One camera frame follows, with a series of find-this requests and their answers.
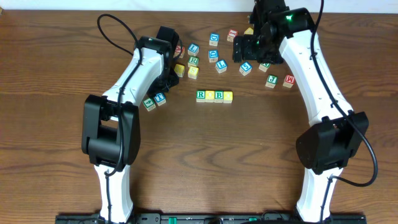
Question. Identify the yellow O block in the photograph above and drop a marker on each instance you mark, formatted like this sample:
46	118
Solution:
227	97
209	96

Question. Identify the blue L block lower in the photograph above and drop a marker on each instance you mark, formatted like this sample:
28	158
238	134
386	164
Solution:
221	66

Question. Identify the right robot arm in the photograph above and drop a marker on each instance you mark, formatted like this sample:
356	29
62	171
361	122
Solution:
284	35

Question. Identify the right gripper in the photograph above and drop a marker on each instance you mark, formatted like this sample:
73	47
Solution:
249	41

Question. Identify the blue d block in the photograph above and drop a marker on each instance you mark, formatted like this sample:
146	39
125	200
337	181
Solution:
214	39
213	56

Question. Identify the blue 5 block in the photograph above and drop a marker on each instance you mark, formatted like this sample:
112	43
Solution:
245	68

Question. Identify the blue D block upper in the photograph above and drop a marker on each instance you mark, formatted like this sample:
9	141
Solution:
214	39

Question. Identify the blue D block lower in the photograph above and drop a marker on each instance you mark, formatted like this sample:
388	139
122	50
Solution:
213	56

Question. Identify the green 4 block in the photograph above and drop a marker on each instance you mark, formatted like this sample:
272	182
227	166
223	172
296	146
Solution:
149	104

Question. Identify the red I block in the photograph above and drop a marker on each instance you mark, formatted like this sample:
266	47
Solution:
231	35

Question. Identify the yellow block top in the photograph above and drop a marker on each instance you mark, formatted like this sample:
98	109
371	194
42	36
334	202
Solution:
249	31

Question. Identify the blue T block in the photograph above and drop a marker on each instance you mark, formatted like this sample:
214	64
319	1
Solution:
160	99

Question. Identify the blue L block upper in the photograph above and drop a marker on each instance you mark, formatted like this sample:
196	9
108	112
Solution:
193	49

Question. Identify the green B block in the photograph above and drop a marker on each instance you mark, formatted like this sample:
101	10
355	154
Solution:
219	96

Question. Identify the red M block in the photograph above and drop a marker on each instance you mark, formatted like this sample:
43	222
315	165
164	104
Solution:
289	81

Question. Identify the green N block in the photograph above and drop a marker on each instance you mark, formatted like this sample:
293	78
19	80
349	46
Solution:
264	67

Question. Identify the yellow K block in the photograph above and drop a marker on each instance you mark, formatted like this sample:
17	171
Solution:
179	70

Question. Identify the yellow S block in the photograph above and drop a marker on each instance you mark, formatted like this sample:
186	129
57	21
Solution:
193	72

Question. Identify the green J block right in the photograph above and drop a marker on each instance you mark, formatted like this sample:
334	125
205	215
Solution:
271	81

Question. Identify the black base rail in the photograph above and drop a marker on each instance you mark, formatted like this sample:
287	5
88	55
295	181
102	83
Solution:
155	218

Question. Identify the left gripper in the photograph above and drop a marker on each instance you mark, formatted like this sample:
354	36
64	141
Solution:
168	81

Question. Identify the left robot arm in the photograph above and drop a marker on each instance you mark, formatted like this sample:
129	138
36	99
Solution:
111	135

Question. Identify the red A block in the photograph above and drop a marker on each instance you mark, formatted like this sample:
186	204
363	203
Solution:
179	52

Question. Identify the green r block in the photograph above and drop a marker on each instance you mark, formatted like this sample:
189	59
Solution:
200	96
193	61

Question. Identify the blue l block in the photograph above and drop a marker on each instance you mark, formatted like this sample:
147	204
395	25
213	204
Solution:
193	49
221	66

